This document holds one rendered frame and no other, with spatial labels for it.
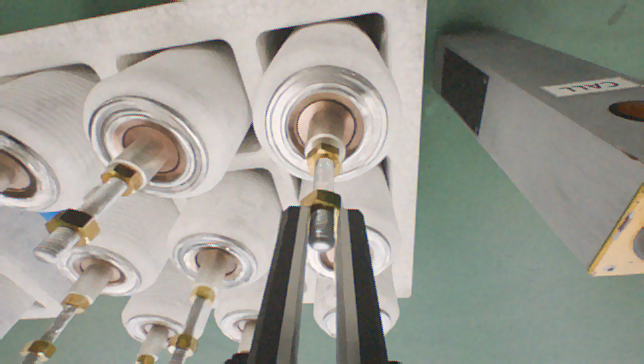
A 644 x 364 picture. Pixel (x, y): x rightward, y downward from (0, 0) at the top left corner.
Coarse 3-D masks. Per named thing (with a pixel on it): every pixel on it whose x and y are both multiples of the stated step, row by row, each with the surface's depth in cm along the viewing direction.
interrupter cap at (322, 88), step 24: (312, 72) 15; (336, 72) 15; (288, 96) 16; (312, 96) 16; (336, 96) 16; (360, 96) 16; (288, 120) 17; (360, 120) 17; (384, 120) 17; (288, 144) 18; (360, 144) 18; (360, 168) 19
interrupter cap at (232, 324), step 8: (232, 312) 31; (240, 312) 31; (248, 312) 30; (256, 312) 30; (224, 320) 31; (232, 320) 32; (240, 320) 32; (248, 320) 32; (256, 320) 32; (224, 328) 33; (232, 328) 33; (240, 328) 33; (232, 336) 34; (240, 336) 34
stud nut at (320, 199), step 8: (312, 192) 11; (320, 192) 11; (328, 192) 11; (304, 200) 11; (312, 200) 11; (320, 200) 11; (328, 200) 11; (336, 200) 11; (312, 208) 11; (320, 208) 11; (328, 208) 11; (336, 208) 11; (336, 216) 11; (336, 224) 11
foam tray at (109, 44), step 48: (192, 0) 20; (240, 0) 20; (288, 0) 20; (336, 0) 20; (384, 0) 20; (0, 48) 22; (48, 48) 22; (96, 48) 22; (144, 48) 22; (240, 48) 22; (384, 48) 24; (240, 144) 29; (288, 192) 30
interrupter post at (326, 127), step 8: (328, 112) 17; (312, 120) 17; (320, 120) 16; (328, 120) 16; (336, 120) 17; (312, 128) 16; (320, 128) 15; (328, 128) 15; (336, 128) 16; (312, 136) 15; (320, 136) 15; (328, 136) 15; (336, 136) 15; (312, 144) 15; (336, 144) 15; (344, 144) 15; (344, 152) 15
